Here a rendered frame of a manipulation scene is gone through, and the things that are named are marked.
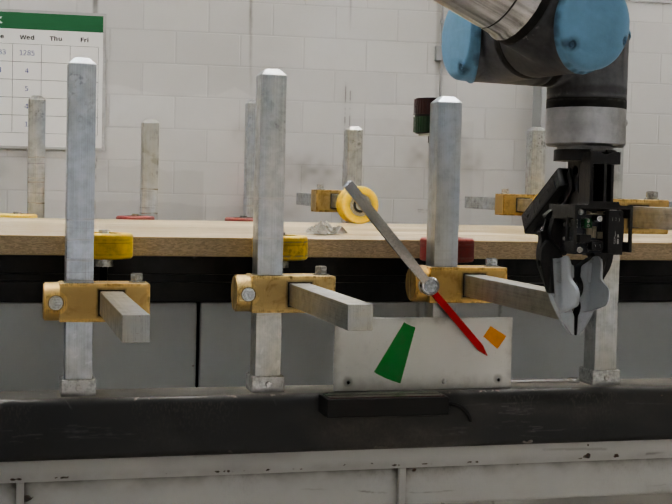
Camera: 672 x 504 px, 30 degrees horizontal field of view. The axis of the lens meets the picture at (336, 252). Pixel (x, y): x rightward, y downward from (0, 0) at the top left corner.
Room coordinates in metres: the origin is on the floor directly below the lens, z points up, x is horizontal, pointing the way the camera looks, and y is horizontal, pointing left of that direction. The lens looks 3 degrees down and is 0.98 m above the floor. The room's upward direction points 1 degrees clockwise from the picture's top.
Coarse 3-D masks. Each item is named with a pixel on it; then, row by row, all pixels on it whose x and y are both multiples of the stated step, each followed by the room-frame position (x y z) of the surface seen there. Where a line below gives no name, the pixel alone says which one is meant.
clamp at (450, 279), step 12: (408, 276) 1.76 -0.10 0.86; (432, 276) 1.73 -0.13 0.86; (444, 276) 1.73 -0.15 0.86; (456, 276) 1.74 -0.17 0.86; (504, 276) 1.76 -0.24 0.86; (408, 288) 1.76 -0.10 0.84; (444, 288) 1.73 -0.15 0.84; (456, 288) 1.74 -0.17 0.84; (420, 300) 1.74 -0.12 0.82; (432, 300) 1.73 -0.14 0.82; (456, 300) 1.74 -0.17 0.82; (468, 300) 1.74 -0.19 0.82; (480, 300) 1.75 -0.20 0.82
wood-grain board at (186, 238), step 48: (0, 240) 1.74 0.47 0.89; (48, 240) 1.75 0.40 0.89; (144, 240) 1.79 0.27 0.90; (192, 240) 1.81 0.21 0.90; (240, 240) 1.83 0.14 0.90; (336, 240) 1.86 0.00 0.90; (384, 240) 1.88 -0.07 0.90; (480, 240) 1.94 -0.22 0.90; (528, 240) 1.98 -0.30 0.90; (624, 240) 2.08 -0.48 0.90
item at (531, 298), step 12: (468, 276) 1.73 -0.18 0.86; (480, 276) 1.71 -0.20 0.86; (492, 276) 1.72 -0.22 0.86; (468, 288) 1.72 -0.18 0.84; (480, 288) 1.68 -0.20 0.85; (492, 288) 1.64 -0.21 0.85; (504, 288) 1.60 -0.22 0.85; (516, 288) 1.57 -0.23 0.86; (528, 288) 1.53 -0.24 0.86; (540, 288) 1.52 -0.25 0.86; (492, 300) 1.64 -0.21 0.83; (504, 300) 1.60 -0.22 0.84; (516, 300) 1.57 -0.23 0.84; (528, 300) 1.53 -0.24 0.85; (540, 300) 1.50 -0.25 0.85; (540, 312) 1.50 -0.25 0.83; (552, 312) 1.46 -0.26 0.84
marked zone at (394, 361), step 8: (400, 328) 1.72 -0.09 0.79; (408, 328) 1.72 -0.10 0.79; (400, 336) 1.72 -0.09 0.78; (408, 336) 1.72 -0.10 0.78; (392, 344) 1.71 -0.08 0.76; (400, 344) 1.72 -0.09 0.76; (408, 344) 1.72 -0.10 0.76; (392, 352) 1.71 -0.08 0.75; (400, 352) 1.72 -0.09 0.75; (408, 352) 1.72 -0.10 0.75; (384, 360) 1.71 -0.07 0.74; (392, 360) 1.71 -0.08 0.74; (400, 360) 1.72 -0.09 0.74; (376, 368) 1.71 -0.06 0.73; (384, 368) 1.71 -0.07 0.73; (392, 368) 1.71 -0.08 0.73; (400, 368) 1.72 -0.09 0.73; (384, 376) 1.71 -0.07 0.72; (392, 376) 1.71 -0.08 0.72; (400, 376) 1.72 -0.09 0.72
